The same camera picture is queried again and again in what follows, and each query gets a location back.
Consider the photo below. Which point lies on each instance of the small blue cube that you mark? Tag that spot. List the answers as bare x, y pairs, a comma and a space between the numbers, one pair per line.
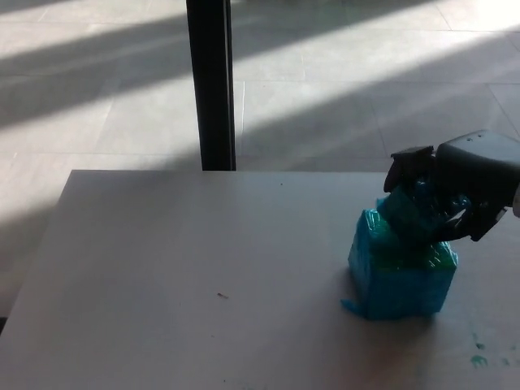
410, 215

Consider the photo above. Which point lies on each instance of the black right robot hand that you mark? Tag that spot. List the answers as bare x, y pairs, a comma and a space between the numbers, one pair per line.
475, 170

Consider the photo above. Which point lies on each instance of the large blue wrapped cube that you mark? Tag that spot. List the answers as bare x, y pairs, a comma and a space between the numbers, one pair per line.
390, 288

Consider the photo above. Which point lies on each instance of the black vertical pillar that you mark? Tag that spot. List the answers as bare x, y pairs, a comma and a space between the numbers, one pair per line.
211, 85

